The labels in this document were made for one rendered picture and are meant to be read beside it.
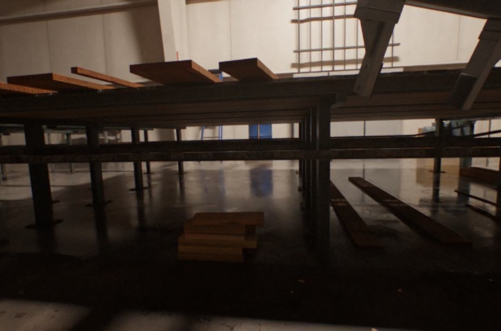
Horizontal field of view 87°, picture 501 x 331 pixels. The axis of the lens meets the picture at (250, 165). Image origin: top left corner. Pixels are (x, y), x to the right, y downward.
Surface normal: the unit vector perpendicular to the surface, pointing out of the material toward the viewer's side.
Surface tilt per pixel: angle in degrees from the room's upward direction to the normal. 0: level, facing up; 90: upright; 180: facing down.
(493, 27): 83
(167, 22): 99
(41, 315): 0
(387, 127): 90
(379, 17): 113
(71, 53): 90
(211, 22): 87
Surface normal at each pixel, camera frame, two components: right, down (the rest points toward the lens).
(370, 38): 0.06, 0.50
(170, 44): -0.14, 0.27
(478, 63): -0.99, -0.09
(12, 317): -0.03, -0.99
